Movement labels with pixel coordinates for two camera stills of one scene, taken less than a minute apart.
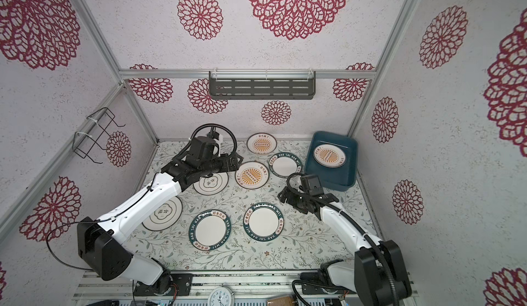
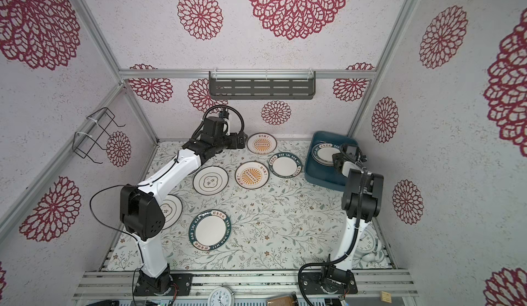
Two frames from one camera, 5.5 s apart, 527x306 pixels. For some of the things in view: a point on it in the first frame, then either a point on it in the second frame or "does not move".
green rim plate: x=209 y=230 does not move
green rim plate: x=283 y=165 does not move
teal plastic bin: x=333 y=157 does not move
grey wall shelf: x=262 y=85 does not move
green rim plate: x=263 y=221 -> x=322 y=153
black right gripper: x=290 y=199 -> x=337 y=156
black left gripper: x=227 y=166 -> x=235 y=143
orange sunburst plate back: x=261 y=143 does not move
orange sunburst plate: x=252 y=175 does not move
